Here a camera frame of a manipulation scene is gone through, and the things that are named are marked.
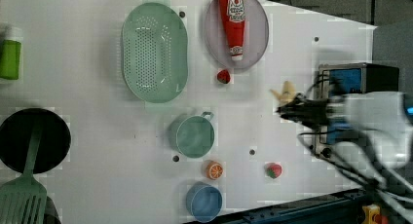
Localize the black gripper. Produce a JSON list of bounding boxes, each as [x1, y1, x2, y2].
[[277, 93, 329, 130]]

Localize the yellow plush peeled banana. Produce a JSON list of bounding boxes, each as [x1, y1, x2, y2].
[[271, 81, 296, 106]]

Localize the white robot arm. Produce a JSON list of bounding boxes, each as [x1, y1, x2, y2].
[[277, 92, 412, 168]]

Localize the silver toaster oven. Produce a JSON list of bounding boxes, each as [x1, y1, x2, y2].
[[316, 63, 399, 158]]

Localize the red green plush strawberry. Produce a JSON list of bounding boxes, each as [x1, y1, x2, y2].
[[266, 163, 282, 179]]

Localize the dark red plush strawberry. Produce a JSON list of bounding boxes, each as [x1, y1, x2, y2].
[[216, 69, 231, 84]]

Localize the grey round plate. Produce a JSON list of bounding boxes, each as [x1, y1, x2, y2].
[[204, 0, 269, 69]]

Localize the yellow orange toy object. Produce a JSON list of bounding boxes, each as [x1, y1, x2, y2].
[[361, 205, 389, 224]]

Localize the plush orange half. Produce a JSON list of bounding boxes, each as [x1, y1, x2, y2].
[[206, 161, 224, 180]]

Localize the red plush ketchup bottle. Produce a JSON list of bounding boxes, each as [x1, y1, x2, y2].
[[218, 0, 245, 61]]

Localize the blue cup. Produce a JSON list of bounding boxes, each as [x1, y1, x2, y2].
[[186, 182, 223, 223]]

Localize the green oval colander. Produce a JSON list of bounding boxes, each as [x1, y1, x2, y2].
[[122, 2, 188, 103]]

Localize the black round pan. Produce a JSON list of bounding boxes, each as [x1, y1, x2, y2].
[[0, 108, 71, 174]]

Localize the green slotted spatula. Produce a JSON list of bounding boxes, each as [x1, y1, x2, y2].
[[0, 121, 47, 224]]

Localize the green bottle white cap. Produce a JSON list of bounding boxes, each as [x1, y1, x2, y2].
[[0, 24, 22, 81]]

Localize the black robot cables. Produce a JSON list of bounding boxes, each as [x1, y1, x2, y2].
[[296, 71, 413, 224]]

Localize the blue metal frame rail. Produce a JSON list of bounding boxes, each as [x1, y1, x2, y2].
[[184, 189, 369, 224]]

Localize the green cup with handle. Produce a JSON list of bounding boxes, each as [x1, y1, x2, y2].
[[169, 112, 215, 159]]

